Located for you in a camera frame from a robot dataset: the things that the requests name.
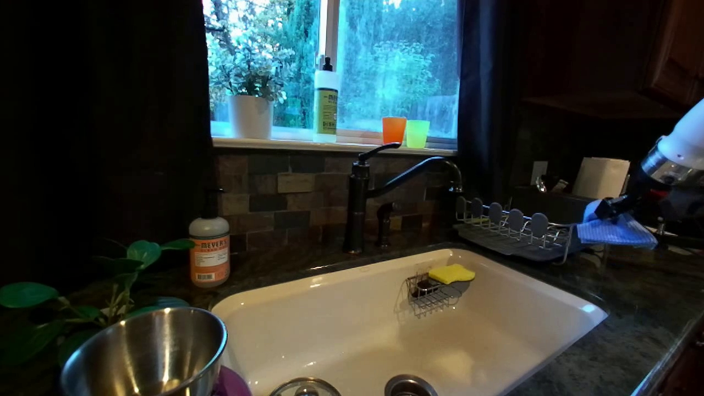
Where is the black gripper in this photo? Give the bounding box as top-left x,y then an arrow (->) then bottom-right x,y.
595,193 -> 645,220

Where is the blue striped cloth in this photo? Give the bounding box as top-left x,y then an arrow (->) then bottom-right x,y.
576,200 -> 659,250

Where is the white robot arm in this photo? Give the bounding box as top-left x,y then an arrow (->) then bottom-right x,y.
592,100 -> 704,220

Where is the paper towel roll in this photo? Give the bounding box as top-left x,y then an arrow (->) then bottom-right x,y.
574,157 -> 629,199

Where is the stainless steel dish rack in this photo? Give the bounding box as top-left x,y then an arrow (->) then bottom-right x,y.
454,197 -> 582,263

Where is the yellow sponge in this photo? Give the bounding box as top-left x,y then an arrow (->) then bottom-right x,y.
429,264 -> 475,286

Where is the green cup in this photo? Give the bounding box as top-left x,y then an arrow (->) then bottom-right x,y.
405,120 -> 429,149

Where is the orange cup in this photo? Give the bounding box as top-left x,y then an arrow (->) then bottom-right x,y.
384,116 -> 405,143

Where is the dark bronze faucet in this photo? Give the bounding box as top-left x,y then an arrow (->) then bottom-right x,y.
344,143 -> 465,254

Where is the sink drain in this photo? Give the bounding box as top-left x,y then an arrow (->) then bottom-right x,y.
385,374 -> 438,396

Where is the white ceramic sink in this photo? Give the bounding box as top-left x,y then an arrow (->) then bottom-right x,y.
213,250 -> 608,396

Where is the green label soap bottle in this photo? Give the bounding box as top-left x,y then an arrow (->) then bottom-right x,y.
314,56 -> 340,135

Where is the sink drain stopper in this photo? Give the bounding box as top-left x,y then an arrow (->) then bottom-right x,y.
271,376 -> 341,396

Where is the white flower pot plant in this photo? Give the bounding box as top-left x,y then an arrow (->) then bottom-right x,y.
226,61 -> 281,138

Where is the orange label bottle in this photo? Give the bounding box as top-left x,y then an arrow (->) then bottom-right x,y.
190,218 -> 232,289

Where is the purple plate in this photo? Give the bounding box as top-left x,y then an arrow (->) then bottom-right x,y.
212,367 -> 251,396

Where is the stainless steel bowl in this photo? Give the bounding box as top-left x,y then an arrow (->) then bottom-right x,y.
60,306 -> 229,396

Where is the dark curtain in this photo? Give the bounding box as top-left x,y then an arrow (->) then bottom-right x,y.
0,0 -> 213,289

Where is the green leafy plant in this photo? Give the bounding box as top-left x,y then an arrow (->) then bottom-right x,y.
0,237 -> 194,367

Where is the wire sponge caddy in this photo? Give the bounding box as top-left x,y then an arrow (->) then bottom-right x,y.
401,274 -> 468,319

